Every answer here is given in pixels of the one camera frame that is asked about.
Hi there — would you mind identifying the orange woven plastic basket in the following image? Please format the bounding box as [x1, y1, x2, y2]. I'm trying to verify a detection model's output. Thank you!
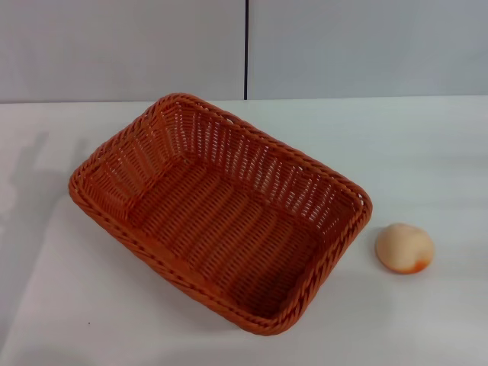
[68, 91, 374, 337]

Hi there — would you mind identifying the pale peach toy fruit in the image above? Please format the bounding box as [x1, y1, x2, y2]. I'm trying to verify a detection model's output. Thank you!
[375, 223, 435, 275]

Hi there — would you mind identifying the dark vertical wall strip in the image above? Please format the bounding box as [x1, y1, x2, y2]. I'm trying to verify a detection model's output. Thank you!
[243, 0, 250, 101]

